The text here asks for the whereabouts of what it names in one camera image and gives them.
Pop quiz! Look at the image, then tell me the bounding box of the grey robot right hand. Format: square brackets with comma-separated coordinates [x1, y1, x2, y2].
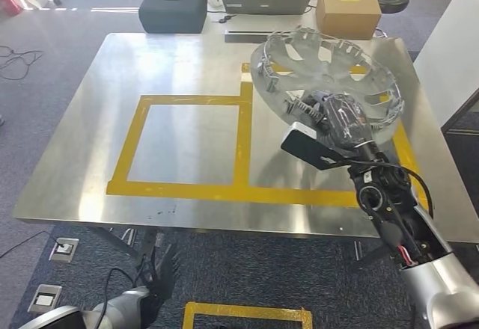
[299, 93, 375, 151]

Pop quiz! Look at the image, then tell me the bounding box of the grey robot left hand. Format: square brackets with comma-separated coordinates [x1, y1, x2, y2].
[141, 248, 180, 329]

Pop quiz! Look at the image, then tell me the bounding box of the silver plastic wheel hubcap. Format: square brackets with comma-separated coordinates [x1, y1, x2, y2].
[249, 27, 406, 145]

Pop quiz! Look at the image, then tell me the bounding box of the yellow tape on workbench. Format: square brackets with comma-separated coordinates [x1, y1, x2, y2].
[106, 61, 429, 210]

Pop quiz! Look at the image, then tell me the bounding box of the stainless steel workbench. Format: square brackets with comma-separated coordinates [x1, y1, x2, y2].
[13, 31, 479, 274]

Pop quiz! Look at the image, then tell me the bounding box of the brown cardboard box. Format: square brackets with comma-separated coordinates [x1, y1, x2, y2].
[315, 0, 382, 41]

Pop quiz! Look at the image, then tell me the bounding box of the yellow floor tape square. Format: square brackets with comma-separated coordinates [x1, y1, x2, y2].
[182, 301, 314, 329]

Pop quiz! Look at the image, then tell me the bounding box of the steel floor socket box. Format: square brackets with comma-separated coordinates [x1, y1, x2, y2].
[28, 283, 63, 316]
[49, 237, 80, 264]

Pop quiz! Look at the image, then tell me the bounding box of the grey flat bar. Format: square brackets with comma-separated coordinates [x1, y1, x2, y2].
[224, 29, 280, 44]

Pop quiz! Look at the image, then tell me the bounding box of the steel side table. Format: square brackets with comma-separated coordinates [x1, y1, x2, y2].
[413, 0, 479, 135]

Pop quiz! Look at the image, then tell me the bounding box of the grey laptop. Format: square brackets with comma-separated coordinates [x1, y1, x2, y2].
[220, 0, 314, 16]

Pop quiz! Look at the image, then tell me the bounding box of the black fabric case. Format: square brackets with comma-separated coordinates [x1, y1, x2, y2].
[138, 0, 209, 35]

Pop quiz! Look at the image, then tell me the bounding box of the red object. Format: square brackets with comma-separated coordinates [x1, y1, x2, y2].
[0, 0, 22, 16]

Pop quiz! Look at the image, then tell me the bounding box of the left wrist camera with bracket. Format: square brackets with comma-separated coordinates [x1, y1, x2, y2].
[136, 227, 165, 283]

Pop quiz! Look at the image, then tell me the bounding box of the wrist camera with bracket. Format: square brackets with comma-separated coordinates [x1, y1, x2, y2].
[280, 120, 351, 172]
[136, 227, 165, 283]

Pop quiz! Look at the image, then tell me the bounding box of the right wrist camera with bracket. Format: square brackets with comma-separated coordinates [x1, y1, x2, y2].
[280, 120, 351, 172]

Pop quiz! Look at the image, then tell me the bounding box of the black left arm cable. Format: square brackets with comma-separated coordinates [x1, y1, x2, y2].
[95, 266, 136, 329]

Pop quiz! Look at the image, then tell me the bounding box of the black floor cable tangle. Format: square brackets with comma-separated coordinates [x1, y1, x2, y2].
[0, 45, 44, 82]

